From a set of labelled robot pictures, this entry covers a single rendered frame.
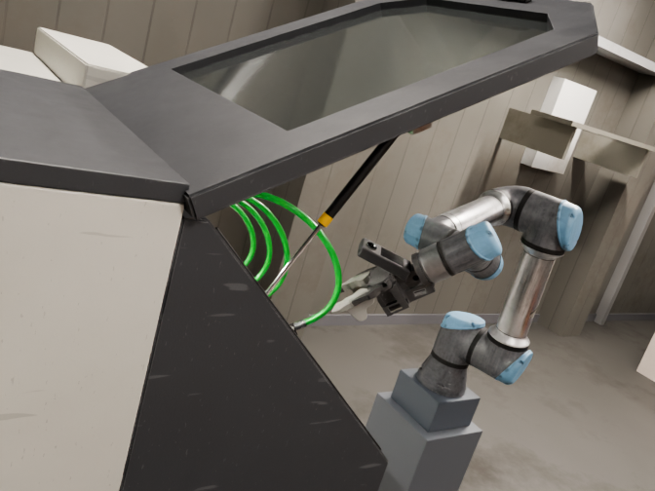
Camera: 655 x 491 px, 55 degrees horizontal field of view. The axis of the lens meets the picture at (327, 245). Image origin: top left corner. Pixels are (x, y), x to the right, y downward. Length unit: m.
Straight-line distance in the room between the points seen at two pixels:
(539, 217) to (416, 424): 0.70
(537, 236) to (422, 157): 2.69
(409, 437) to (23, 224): 1.34
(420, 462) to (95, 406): 1.12
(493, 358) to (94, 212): 1.24
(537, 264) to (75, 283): 1.18
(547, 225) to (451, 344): 0.45
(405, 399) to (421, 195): 2.64
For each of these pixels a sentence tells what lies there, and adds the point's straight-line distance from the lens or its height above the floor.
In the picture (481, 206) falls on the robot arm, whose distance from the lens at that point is 1.57.
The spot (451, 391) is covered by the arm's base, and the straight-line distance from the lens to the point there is 1.90.
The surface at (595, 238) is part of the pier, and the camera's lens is 5.83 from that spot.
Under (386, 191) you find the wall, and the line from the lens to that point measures 4.19.
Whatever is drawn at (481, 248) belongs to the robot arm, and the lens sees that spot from 1.24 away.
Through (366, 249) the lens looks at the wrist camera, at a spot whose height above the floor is 1.38.
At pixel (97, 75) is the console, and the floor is 1.53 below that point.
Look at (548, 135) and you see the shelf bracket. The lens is 4.52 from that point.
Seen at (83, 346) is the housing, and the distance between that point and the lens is 0.94.
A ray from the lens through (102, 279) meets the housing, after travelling 0.89.
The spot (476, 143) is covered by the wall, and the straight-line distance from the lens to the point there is 4.62.
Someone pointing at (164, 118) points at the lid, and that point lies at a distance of 1.19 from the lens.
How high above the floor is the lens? 1.71
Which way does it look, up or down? 16 degrees down
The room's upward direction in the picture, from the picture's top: 17 degrees clockwise
